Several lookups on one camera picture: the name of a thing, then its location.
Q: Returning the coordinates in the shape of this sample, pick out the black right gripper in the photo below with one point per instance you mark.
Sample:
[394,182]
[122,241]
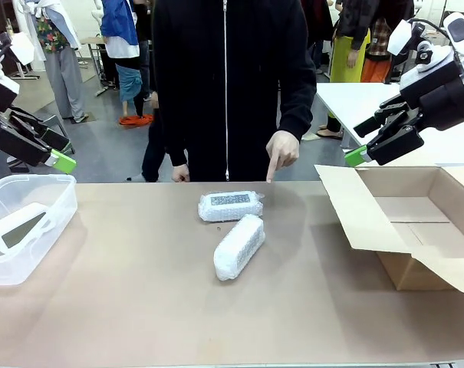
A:
[435,96]

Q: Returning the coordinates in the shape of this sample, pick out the bubble-wrapped clock with dark face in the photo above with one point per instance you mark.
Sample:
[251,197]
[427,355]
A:
[229,209]

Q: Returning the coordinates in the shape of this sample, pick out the bubble-wrapped clock with grey face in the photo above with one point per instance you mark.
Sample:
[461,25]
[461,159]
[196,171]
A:
[239,247]

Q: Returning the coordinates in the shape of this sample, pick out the black-sleeved left forearm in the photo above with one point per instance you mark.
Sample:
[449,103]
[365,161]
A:
[298,111]

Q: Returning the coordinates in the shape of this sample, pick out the black-sleeved right forearm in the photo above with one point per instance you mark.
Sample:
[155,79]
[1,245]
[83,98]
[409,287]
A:
[176,142]

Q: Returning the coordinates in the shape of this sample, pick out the person's left hand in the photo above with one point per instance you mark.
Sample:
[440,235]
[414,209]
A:
[283,149]

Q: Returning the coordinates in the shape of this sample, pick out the person's right hand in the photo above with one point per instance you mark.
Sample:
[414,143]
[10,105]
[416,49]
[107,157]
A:
[181,173]

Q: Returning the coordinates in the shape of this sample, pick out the white table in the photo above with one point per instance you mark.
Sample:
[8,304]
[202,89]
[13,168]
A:
[350,103]

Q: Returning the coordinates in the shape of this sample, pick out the clear plastic bin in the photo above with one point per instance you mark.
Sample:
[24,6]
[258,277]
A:
[43,191]

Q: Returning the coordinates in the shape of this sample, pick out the person with yellow apron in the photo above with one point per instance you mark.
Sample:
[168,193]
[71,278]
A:
[344,57]

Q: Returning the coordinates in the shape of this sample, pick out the brown cardboard box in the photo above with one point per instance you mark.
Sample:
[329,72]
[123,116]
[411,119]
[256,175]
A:
[369,214]

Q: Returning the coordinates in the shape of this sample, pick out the orange shoes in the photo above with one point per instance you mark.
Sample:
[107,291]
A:
[135,120]

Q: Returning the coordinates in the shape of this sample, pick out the person in blue jacket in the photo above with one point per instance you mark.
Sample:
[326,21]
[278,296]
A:
[120,38]

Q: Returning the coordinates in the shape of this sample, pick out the person in black zip jacket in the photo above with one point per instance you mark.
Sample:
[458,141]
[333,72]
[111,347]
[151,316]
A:
[231,76]

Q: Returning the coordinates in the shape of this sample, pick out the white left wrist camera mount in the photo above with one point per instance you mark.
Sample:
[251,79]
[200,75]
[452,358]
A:
[22,48]

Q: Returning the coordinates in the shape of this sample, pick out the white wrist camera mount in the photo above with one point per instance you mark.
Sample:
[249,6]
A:
[402,36]
[22,48]

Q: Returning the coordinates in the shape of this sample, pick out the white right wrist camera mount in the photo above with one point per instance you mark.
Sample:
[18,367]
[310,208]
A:
[402,36]

